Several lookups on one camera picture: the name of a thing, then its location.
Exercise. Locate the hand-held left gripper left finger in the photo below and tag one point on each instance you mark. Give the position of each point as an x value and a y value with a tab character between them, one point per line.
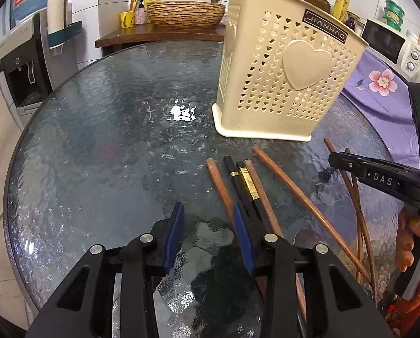
174	234

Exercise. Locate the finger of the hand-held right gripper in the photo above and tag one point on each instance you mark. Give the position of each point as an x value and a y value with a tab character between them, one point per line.
389	167
347	165

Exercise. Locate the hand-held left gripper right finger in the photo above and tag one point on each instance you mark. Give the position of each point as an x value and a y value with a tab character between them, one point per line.
243	241

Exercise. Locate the brown wooden chopstick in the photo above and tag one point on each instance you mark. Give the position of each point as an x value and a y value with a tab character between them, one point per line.
218	183
263	197

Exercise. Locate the long reddish brown chopstick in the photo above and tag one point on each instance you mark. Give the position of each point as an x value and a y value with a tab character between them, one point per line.
301	200

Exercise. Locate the black chopstick wide gold band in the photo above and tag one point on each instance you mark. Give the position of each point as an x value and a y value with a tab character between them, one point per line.
248	180

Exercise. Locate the black gold-banded chopsticks pair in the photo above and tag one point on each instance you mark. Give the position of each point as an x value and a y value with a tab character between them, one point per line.
231	169

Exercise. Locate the cream heart-pattern utensil holder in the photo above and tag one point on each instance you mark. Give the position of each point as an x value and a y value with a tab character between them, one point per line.
291	88

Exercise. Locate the person's right hand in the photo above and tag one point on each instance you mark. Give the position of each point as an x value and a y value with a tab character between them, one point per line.
403	243

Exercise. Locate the purple floral cloth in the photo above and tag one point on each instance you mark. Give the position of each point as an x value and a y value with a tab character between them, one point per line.
379	105

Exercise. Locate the metal spoon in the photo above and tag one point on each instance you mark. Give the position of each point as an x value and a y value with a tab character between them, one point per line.
307	237

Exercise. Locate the white microwave oven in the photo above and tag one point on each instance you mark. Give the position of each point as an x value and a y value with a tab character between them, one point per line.
389	42

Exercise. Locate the white jar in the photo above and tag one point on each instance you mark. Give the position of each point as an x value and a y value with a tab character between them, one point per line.
412	37

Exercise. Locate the dark bottle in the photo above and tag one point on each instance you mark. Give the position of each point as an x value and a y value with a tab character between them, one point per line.
352	21

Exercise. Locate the green stacked containers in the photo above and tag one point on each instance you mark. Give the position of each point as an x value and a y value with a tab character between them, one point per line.
394	14

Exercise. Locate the yellow canister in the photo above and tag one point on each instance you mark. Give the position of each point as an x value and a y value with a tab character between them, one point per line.
341	7

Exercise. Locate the round wooden tray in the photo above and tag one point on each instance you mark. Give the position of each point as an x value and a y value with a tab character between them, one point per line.
315	1

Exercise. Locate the wooden counter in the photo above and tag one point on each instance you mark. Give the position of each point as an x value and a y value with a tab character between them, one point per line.
160	37

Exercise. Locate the yellow cup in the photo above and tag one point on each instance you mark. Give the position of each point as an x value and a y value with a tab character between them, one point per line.
127	19

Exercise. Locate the woven pattern basin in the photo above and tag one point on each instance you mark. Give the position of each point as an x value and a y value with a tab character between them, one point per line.
185	14

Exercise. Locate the white water dispenser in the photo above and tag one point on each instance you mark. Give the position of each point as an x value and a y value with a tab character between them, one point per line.
23	74

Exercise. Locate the toothbrush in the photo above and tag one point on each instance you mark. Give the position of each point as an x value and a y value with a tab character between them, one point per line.
135	0

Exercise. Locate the teal wall holder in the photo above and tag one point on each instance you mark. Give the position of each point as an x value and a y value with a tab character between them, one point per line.
67	31

